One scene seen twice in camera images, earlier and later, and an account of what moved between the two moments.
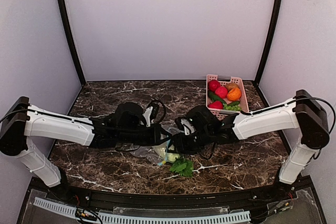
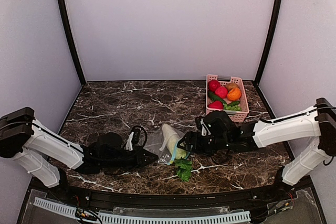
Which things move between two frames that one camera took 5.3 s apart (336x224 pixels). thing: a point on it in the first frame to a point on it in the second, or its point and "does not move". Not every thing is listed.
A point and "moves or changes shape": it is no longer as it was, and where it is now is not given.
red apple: x=221 y=92 does not move
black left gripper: x=159 y=135 to x=137 y=159
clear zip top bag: x=156 y=153 moves or changes shape
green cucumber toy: x=214 y=97 does not move
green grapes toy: x=233 y=107 does not move
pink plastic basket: x=225 y=96 does not move
